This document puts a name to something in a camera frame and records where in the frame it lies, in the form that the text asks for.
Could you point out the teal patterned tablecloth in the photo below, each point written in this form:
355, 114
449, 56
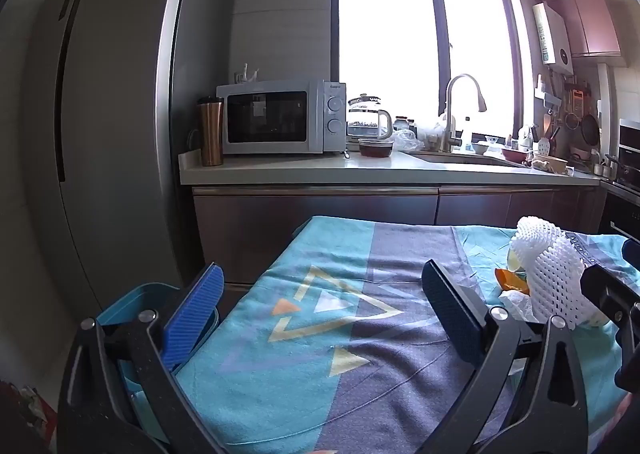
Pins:
325, 284

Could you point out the grey printed packet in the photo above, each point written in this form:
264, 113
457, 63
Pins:
587, 246

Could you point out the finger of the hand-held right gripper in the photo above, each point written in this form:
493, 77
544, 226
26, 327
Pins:
602, 291
631, 254

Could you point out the clear plastic bag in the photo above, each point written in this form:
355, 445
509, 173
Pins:
405, 139

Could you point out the pale fruit piece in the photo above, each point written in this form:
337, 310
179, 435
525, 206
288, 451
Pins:
515, 259

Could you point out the blue plastic bin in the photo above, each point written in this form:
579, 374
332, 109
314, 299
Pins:
125, 299

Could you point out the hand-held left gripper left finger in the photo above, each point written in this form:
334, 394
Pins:
195, 314

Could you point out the white water heater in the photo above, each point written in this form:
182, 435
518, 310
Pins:
552, 33

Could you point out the glass kettle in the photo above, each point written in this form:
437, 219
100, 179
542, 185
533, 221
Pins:
367, 121

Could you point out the red snack bag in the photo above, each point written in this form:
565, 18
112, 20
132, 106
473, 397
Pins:
30, 404

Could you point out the hanging frying pan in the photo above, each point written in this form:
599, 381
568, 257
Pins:
590, 128

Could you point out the copper travel tumbler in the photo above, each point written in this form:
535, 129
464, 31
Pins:
211, 133

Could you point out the kitchen counter with cabinets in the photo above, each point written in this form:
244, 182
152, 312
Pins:
350, 209

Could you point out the black built-in oven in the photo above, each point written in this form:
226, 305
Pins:
627, 158

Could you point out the grey microwave oven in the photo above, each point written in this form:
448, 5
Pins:
280, 116

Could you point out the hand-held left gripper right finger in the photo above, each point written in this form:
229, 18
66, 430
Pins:
450, 309

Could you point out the white foam fruit net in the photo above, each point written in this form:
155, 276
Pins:
550, 264

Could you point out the silver refrigerator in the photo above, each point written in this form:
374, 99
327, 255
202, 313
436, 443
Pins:
125, 108

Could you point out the orange peel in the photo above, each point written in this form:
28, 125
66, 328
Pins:
507, 279

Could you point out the dark food container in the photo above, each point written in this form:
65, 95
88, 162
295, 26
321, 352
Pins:
375, 148

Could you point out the kitchen window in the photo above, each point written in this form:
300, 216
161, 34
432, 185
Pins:
385, 33

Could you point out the white ornament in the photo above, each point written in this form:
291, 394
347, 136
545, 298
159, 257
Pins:
247, 74

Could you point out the steel kitchen faucet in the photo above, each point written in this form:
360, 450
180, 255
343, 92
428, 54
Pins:
450, 133

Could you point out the pink wall cabinet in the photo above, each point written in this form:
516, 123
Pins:
595, 23

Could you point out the red bowl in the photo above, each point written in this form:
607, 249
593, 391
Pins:
515, 156

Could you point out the small white bowl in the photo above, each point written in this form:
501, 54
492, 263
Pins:
481, 148

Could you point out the kitchen sink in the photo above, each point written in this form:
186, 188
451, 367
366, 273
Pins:
465, 158

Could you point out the crumpled white tissue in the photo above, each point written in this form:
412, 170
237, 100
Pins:
517, 306

